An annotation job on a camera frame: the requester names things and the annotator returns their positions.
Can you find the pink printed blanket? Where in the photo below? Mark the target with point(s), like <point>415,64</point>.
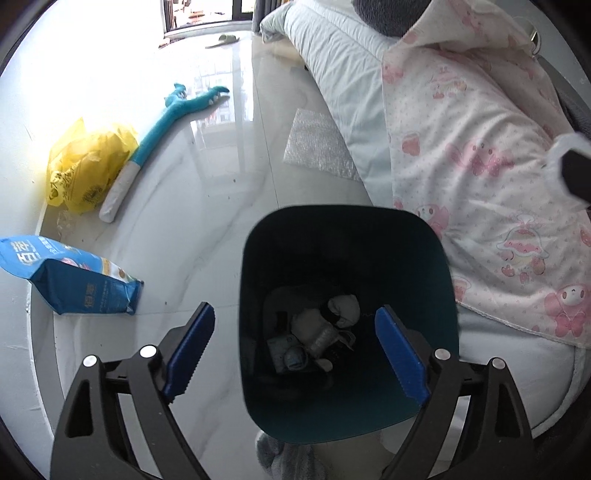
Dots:
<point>461,115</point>

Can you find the large white paper ball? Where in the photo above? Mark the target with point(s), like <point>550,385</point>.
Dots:
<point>309,325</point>

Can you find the dark trash bin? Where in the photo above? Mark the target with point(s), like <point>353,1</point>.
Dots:
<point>286,240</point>

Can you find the blue printed packaging bag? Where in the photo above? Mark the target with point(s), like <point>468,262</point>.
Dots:
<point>69,277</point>

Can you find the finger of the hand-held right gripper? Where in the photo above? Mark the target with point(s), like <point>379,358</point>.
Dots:
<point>577,173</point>

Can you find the grey curtain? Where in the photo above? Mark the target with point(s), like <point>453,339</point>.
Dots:
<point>264,7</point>

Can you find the blue plush toy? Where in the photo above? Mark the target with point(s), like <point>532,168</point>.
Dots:
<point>157,134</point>

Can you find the bed with grey headboard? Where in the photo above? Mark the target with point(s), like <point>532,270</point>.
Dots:
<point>332,69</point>

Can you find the flat bubble wrap sheet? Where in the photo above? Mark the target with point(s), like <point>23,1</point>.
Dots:
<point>318,147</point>

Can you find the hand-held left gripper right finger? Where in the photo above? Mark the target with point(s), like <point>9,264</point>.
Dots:
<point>399,355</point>

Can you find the black framed balcony door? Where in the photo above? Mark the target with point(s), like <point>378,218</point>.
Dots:
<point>207,24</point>

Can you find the grey fleece blanket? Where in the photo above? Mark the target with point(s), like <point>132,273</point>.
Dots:
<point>392,18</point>

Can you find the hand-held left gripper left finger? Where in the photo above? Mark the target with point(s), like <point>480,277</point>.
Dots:
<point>189,355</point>

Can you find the grey slipper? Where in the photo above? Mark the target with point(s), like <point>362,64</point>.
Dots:
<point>224,40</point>

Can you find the grey fuzzy cloth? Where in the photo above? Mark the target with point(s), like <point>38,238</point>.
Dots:
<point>281,461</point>

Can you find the yellow plastic bag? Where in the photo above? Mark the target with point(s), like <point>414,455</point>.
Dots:
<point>83,170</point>

